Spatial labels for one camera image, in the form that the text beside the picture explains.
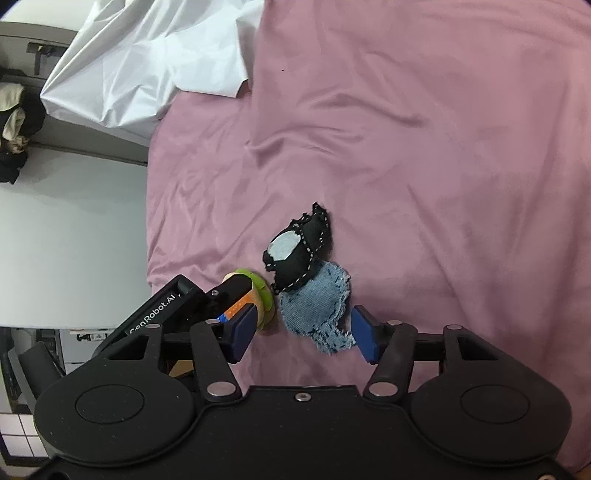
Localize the white crumpled sheet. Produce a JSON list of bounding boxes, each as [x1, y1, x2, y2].
[[41, 0, 264, 144]]

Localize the pink bed sheet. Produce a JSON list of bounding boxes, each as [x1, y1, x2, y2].
[[147, 0, 591, 476]]

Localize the grey wardrobe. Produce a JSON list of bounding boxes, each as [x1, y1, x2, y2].
[[0, 21, 153, 166]]

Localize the blue denim plush toy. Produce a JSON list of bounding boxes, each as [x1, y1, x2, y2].
[[278, 260, 357, 356]]

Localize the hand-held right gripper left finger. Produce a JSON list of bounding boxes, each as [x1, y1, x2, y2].
[[92, 305, 259, 403]]

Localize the burger plush toy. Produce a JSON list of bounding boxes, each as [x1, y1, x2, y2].
[[218, 268, 278, 332]]

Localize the black patch white spot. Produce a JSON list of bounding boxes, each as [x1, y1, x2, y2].
[[262, 202, 332, 294]]

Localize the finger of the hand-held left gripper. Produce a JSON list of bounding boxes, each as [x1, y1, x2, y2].
[[207, 276, 254, 320]]

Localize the hanging dark clothes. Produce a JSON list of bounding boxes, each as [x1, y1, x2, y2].
[[0, 69, 47, 184]]

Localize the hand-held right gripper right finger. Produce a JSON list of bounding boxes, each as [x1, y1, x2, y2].
[[351, 305, 505, 400]]

